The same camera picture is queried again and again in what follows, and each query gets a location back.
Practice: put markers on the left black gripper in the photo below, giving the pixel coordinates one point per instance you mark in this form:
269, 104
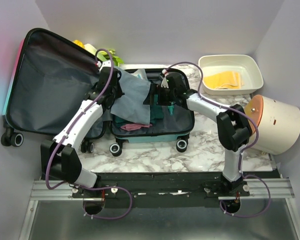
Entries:
119, 92

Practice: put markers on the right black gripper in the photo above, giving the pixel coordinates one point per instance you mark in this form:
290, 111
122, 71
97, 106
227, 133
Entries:
149, 98

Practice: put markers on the grey cloth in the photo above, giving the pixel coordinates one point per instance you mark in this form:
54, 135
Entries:
130, 106

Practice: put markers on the purple cloth item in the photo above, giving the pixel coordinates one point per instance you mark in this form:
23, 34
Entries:
134, 126

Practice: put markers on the pink and teal kids suitcase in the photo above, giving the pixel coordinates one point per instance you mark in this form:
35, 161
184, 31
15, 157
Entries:
50, 79

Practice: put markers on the yellow towel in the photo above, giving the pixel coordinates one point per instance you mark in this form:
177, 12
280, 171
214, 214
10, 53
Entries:
224, 80

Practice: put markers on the dark teal garment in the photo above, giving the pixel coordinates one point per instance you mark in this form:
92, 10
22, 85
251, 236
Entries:
156, 113

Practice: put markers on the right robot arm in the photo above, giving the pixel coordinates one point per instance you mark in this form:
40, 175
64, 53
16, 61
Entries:
233, 125

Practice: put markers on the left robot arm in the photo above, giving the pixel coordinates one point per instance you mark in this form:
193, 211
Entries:
59, 156

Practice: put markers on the teal spray bottle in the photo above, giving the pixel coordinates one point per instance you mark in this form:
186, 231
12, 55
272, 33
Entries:
171, 109

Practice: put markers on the white packet in suitcase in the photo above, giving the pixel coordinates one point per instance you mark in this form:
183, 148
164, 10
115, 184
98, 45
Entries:
141, 74

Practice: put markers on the green leafy lettuce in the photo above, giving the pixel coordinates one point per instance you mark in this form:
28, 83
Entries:
104, 56

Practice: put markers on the napa cabbage with yellow top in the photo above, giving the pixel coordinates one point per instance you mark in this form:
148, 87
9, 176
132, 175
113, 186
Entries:
88, 47

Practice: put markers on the white rectangular plastic basin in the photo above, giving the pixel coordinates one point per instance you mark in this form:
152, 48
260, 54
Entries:
244, 64

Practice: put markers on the white cylinder appliance orange lid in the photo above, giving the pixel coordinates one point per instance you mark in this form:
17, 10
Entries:
278, 124

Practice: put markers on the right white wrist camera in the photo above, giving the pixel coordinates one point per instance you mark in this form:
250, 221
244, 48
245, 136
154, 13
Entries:
164, 82

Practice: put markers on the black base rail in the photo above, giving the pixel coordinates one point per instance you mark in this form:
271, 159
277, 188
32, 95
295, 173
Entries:
185, 189

